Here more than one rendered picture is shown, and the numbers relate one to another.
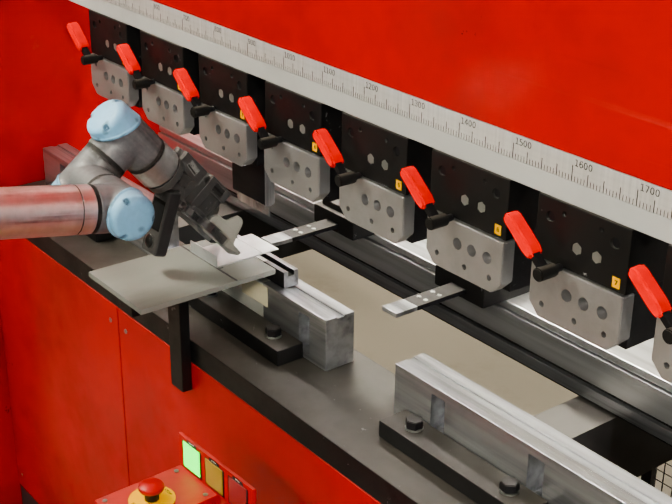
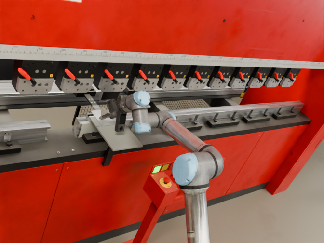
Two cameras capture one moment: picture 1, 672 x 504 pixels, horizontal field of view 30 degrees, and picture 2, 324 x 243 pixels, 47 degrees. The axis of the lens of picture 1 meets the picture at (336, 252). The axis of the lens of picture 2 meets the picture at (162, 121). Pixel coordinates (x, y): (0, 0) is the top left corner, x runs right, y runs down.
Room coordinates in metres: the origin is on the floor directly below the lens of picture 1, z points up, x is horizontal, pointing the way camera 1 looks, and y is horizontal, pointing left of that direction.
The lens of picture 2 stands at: (2.04, 1.87, 2.09)
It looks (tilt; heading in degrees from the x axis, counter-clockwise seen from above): 30 degrees down; 260
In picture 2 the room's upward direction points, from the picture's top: 24 degrees clockwise
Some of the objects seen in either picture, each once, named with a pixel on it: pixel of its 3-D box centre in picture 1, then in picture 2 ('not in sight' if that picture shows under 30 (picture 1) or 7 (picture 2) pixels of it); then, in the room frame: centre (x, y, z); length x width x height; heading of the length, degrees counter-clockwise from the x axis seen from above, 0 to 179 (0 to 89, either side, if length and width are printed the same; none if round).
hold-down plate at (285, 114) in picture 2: not in sight; (284, 115); (0.57, -0.92, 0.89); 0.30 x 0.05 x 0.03; 38
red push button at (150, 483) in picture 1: (151, 492); (166, 181); (1.59, 0.28, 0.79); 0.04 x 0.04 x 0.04
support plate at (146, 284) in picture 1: (182, 272); (115, 131); (1.94, 0.26, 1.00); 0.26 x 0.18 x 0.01; 128
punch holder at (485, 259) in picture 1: (487, 215); (196, 74); (1.58, -0.21, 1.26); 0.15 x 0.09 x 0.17; 38
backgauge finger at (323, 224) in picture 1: (324, 221); (88, 95); (2.14, 0.02, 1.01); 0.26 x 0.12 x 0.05; 128
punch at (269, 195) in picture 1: (253, 182); (109, 94); (2.03, 0.14, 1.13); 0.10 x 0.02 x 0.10; 38
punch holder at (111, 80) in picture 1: (127, 56); (33, 72); (2.37, 0.41, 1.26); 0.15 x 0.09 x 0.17; 38
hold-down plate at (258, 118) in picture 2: not in sight; (256, 118); (0.89, -0.67, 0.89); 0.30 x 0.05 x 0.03; 38
